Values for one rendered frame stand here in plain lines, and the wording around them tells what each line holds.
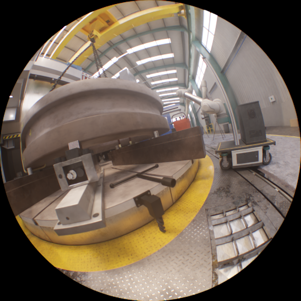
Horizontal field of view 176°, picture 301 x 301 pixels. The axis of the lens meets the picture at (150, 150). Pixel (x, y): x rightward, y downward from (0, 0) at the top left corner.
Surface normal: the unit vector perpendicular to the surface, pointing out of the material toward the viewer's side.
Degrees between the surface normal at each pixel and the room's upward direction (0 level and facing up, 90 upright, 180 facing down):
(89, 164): 90
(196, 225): 0
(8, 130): 90
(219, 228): 3
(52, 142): 90
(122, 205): 90
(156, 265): 0
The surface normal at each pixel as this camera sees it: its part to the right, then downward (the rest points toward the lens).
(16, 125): 0.92, -0.22
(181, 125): -0.59, 0.33
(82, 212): 0.44, -0.05
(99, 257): -0.26, -0.96
